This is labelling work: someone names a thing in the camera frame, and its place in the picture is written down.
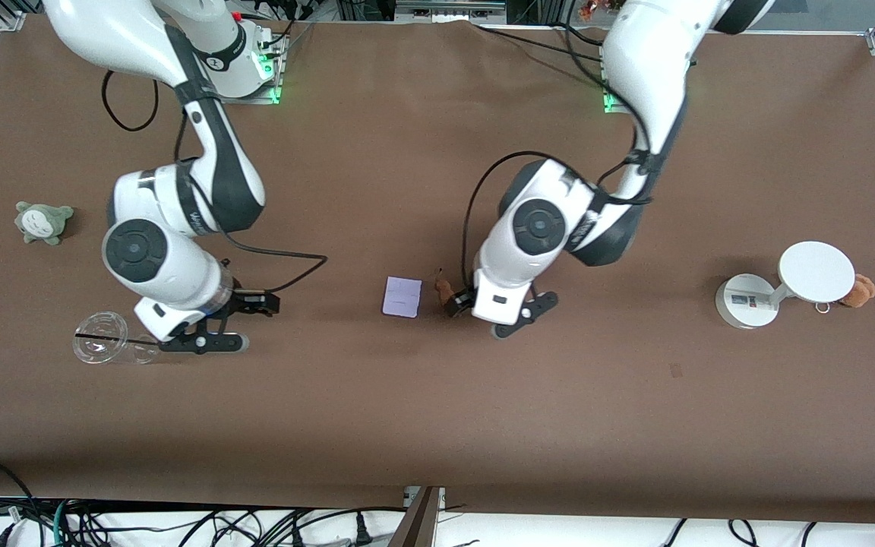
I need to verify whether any clear plastic cup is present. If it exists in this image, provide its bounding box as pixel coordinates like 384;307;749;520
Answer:
71;311;159;365

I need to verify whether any lavender square card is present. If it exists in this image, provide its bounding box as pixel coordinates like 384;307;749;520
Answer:
382;277;423;318

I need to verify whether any grey green Totoro plush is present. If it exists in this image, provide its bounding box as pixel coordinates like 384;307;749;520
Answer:
14;201;74;246

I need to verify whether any brown wooden beam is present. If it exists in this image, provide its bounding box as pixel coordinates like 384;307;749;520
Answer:
388;486;446;547

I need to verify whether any white round-top stand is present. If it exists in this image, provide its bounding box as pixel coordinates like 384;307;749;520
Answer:
715;241;856;330

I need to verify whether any brown bear plush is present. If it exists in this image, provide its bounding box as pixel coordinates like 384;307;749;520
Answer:
840;274;875;308

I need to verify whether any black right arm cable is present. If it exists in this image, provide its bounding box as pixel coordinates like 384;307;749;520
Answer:
102;70;329;297

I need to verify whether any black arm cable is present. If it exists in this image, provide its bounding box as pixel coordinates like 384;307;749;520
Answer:
462;150;655;297
102;70;329;297

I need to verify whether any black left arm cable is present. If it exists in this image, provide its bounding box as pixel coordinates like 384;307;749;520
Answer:
462;150;655;297

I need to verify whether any green cable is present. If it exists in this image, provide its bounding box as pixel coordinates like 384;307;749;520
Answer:
52;500;75;547

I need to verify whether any black cable on table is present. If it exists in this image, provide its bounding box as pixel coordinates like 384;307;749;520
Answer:
475;25;607;63

